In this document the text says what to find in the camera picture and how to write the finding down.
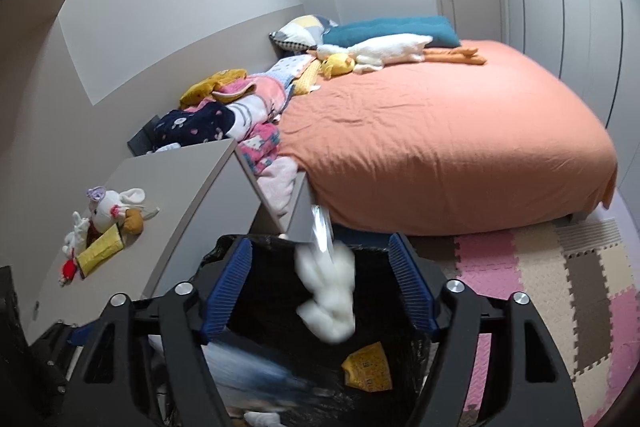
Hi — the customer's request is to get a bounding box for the white sock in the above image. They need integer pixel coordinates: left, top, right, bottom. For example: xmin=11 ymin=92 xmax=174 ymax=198
xmin=295 ymin=241 xmax=357 ymax=343

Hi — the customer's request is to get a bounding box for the white wardrobe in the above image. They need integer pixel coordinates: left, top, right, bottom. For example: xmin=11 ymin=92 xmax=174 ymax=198
xmin=492 ymin=0 xmax=640 ymax=208

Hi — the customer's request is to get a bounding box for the grey dresser drawer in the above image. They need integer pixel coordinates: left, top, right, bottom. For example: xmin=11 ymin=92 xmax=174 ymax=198
xmin=234 ymin=152 xmax=327 ymax=244

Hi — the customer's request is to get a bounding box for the white bunny plush toy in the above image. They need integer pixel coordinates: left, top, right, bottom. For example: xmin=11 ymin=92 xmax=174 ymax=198
xmin=87 ymin=187 xmax=161 ymax=233

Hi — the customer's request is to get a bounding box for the grey dresser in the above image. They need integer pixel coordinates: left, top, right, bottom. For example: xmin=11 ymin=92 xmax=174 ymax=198
xmin=25 ymin=138 xmax=238 ymax=343

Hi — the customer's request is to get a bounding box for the yellow garment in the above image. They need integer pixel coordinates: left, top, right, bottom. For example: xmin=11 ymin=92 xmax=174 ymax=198
xmin=180 ymin=68 xmax=249 ymax=104

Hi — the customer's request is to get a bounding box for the bed with orange sheet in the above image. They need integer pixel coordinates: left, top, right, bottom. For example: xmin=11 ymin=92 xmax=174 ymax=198
xmin=277 ymin=38 xmax=619 ymax=238

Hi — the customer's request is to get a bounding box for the black box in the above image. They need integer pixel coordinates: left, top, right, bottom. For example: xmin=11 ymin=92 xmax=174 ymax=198
xmin=126 ymin=114 xmax=163 ymax=156

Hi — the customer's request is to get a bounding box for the yellow printed pouch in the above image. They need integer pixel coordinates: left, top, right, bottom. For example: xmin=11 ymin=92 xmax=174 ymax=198
xmin=341 ymin=342 xmax=394 ymax=392
xmin=76 ymin=223 xmax=125 ymax=279

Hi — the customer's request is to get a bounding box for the yellow dotted cushion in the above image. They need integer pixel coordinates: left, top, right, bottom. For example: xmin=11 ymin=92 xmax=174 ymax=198
xmin=292 ymin=60 xmax=326 ymax=97

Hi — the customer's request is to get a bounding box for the light pink cloth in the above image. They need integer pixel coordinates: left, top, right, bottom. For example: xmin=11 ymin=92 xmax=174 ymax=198
xmin=255 ymin=156 xmax=302 ymax=215

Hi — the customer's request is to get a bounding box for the white goose plush toy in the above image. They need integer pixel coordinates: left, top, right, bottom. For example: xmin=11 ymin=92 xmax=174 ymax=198
xmin=315 ymin=34 xmax=488 ymax=74

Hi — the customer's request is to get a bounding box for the teal cushion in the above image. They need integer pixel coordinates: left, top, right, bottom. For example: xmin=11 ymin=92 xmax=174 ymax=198
xmin=322 ymin=16 xmax=462 ymax=49

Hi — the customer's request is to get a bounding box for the yellow duck plush toy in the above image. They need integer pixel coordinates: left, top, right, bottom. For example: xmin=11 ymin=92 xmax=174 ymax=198
xmin=320 ymin=52 xmax=357 ymax=80

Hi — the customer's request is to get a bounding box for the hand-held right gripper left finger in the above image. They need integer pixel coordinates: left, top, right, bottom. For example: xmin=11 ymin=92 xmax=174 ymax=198
xmin=55 ymin=237 xmax=254 ymax=427

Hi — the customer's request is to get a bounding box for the small white soft toy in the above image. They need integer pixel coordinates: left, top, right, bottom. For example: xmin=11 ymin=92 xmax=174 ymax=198
xmin=242 ymin=411 xmax=283 ymax=427

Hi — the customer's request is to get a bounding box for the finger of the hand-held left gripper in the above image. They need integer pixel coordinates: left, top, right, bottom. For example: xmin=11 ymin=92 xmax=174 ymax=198
xmin=31 ymin=319 xmax=106 ymax=365

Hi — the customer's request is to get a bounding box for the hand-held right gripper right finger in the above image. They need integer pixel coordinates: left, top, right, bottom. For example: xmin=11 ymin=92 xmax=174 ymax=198
xmin=387 ymin=232 xmax=586 ymax=427

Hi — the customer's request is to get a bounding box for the patchwork pillow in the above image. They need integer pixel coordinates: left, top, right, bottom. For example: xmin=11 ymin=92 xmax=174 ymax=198
xmin=269 ymin=14 xmax=341 ymax=53

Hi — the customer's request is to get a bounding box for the foam puzzle floor mat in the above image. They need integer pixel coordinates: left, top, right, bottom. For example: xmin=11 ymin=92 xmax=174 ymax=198
xmin=410 ymin=202 xmax=640 ymax=427

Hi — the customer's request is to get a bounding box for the blue fish plush toy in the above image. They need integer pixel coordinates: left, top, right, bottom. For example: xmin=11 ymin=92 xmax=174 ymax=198
xmin=207 ymin=342 xmax=321 ymax=408

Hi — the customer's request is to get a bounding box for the white dotted pillow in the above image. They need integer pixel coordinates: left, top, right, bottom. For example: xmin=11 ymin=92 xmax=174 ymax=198
xmin=262 ymin=54 xmax=313 ymax=88

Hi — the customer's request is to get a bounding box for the white grey striped cloth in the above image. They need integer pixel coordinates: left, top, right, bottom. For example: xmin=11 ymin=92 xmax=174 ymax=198
xmin=227 ymin=96 xmax=282 ymax=140

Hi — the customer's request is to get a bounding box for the pink cat print cloth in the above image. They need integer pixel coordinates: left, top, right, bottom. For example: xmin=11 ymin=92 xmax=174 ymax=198
xmin=235 ymin=122 xmax=282 ymax=175

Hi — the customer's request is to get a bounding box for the clear plastic wrapper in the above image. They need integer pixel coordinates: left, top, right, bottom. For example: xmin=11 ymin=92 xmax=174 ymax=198
xmin=307 ymin=204 xmax=337 ymax=258

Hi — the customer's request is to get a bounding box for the black storage bin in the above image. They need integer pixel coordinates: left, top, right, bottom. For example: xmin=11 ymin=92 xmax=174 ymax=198
xmin=200 ymin=234 xmax=451 ymax=427

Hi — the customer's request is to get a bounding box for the small red toy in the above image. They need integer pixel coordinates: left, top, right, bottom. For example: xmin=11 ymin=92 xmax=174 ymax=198
xmin=58 ymin=258 xmax=84 ymax=286

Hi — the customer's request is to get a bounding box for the pink blanket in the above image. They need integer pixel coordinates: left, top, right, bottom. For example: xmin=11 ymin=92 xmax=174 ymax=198
xmin=212 ymin=74 xmax=293 ymax=113

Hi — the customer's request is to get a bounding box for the brown plush toy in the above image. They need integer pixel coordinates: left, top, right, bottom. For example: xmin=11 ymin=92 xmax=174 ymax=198
xmin=120 ymin=207 xmax=147 ymax=236

